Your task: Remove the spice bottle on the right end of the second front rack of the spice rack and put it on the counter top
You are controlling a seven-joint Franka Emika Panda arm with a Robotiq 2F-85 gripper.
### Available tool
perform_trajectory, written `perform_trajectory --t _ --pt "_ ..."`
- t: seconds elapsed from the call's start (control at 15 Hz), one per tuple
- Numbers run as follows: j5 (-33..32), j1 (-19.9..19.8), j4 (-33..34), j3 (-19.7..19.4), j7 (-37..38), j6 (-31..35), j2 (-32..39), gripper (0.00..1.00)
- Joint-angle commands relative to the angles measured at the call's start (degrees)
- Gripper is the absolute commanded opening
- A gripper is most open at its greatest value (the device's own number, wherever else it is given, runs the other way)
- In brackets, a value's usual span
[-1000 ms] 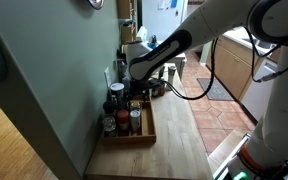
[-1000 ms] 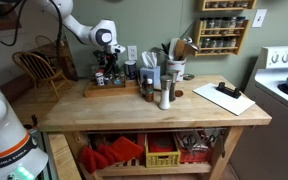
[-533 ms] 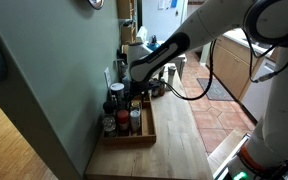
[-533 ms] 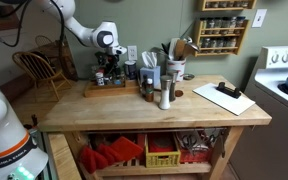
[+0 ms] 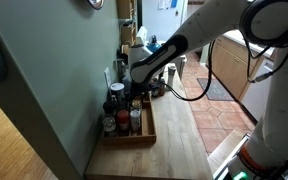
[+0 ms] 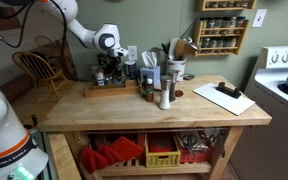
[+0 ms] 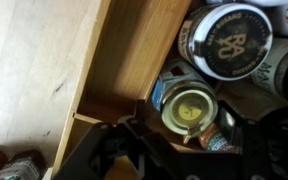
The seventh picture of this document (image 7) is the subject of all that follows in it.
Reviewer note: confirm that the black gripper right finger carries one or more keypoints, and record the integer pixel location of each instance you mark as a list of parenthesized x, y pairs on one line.
[(234, 125)]

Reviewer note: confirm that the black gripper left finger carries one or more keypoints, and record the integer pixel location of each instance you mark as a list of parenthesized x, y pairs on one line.
[(140, 111)]

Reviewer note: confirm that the small red sauce bottle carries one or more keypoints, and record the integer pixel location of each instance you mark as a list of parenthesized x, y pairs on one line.
[(214, 141)]

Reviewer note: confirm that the silver rimmed spice jar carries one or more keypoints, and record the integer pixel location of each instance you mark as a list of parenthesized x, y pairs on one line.
[(187, 106)]

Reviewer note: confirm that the wooden spice rack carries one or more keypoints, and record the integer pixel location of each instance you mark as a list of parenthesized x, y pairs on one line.
[(130, 56)]

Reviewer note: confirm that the white bottle with dark print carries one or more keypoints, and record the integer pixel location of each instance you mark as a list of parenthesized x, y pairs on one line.
[(277, 68)]

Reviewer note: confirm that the spice jar with white label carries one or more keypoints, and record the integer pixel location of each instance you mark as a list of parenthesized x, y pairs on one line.
[(230, 43)]

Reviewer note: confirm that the brown capped green label bottle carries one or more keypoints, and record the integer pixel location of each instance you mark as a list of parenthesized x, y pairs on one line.
[(19, 168)]

